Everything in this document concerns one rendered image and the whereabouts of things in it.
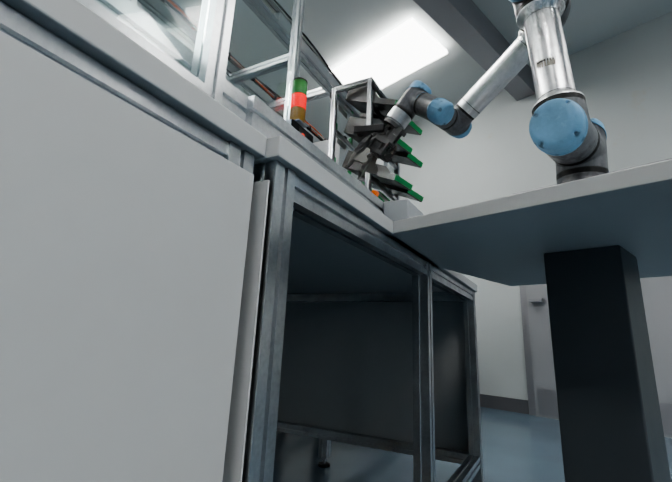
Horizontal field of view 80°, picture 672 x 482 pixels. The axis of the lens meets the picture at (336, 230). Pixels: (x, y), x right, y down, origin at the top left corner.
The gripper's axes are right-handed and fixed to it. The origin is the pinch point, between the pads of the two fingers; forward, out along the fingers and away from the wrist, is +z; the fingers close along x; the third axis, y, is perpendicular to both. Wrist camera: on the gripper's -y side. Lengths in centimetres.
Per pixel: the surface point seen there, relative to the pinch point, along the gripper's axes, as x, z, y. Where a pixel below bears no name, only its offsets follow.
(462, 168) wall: 349, -95, -117
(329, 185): -62, 7, 41
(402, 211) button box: -19.1, 2.3, 33.5
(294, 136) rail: -61, 4, 28
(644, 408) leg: -8, 5, 97
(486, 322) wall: 343, 30, 16
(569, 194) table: -44, -14, 67
